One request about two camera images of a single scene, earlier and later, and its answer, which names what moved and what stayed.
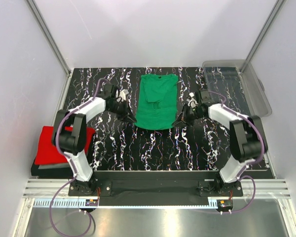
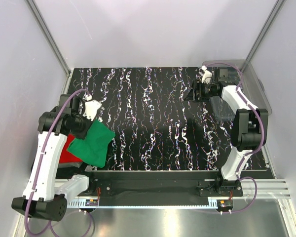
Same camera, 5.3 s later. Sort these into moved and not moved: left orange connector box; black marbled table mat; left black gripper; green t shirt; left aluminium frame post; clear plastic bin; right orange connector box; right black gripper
Moved: green t shirt; left black gripper; right black gripper
Not moved: black marbled table mat; clear plastic bin; left aluminium frame post; right orange connector box; left orange connector box
